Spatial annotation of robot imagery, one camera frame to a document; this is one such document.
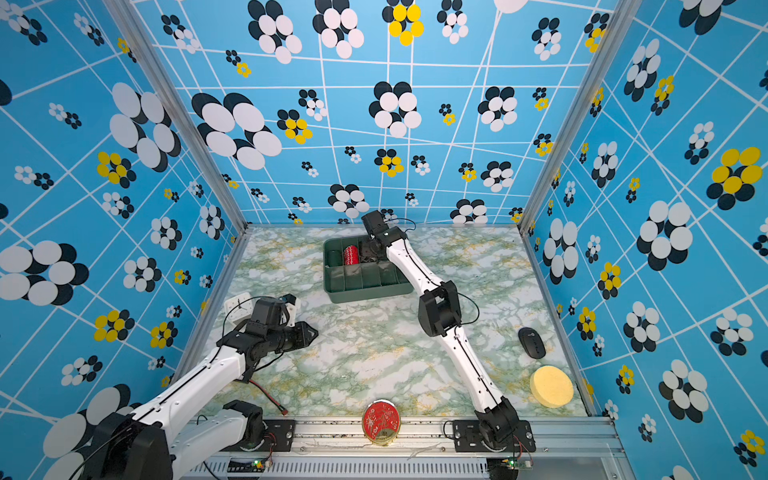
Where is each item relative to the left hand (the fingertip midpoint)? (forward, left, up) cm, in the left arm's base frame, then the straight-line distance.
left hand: (317, 332), depth 85 cm
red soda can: (+29, -7, -1) cm, 30 cm away
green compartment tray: (+22, -9, +1) cm, 24 cm away
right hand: (+33, -14, -1) cm, 36 cm away
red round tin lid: (-22, -19, -3) cm, 29 cm away
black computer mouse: (-1, -63, -4) cm, 63 cm away
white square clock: (+8, +25, -3) cm, 27 cm away
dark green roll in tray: (+27, -2, 0) cm, 27 cm away
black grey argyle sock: (+24, -15, +9) cm, 29 cm away
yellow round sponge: (-14, -64, -4) cm, 66 cm away
